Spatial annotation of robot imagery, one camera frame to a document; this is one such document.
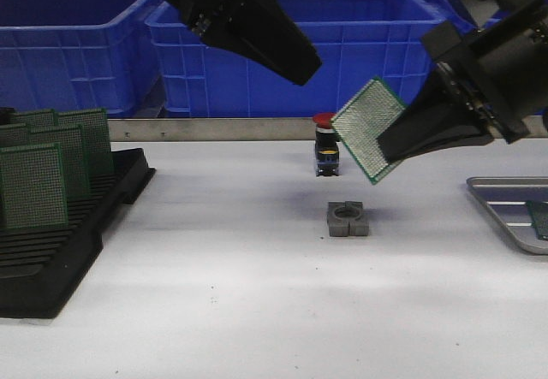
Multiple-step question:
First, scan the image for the steel table edge rail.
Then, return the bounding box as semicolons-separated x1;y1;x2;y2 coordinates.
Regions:
109;117;315;142

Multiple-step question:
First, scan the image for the centre blue plastic crate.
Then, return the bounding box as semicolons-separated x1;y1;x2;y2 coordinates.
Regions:
146;0;442;118

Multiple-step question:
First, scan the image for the black slotted board rack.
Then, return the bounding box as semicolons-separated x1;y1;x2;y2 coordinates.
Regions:
1;148;156;319

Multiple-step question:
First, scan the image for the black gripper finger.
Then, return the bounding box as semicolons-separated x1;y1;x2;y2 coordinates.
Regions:
378;70;494;163
199;0;322;86

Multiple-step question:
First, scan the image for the blue plastic crate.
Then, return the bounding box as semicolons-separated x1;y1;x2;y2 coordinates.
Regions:
1;0;163;116
421;0;548;117
146;0;442;118

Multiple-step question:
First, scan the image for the grey metal clamp block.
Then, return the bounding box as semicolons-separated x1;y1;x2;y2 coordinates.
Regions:
326;201;370;237

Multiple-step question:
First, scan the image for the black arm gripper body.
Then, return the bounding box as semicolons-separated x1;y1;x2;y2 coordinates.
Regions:
421;0;547;144

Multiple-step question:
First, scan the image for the red emergency stop button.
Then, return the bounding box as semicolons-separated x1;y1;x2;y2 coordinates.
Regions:
313;112;339;176

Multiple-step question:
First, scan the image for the left blue plastic crate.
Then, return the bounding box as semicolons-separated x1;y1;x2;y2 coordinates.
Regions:
1;0;163;116

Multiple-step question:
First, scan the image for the right blue plastic crate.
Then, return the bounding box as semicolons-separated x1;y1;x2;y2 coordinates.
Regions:
421;0;548;117

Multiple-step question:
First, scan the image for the silver metal tray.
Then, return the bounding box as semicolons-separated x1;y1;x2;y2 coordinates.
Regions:
466;176;547;257

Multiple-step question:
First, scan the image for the green perforated circuit board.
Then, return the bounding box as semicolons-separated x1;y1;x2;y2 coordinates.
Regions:
57;108;115;177
526;200;548;240
1;143;68;230
0;123;31;149
331;77;406;185
9;109;57;127
29;124;91;200

